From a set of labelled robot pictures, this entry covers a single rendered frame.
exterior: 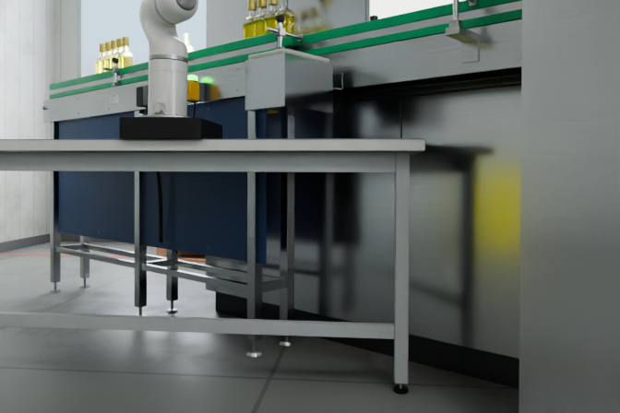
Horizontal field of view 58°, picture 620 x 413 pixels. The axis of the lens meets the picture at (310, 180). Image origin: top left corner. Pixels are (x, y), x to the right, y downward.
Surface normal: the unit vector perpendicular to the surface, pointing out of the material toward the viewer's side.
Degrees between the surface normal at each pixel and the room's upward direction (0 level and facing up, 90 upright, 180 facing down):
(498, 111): 90
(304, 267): 90
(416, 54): 90
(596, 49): 90
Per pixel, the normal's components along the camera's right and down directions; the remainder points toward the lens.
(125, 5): -0.10, 0.01
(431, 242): -0.65, 0.00
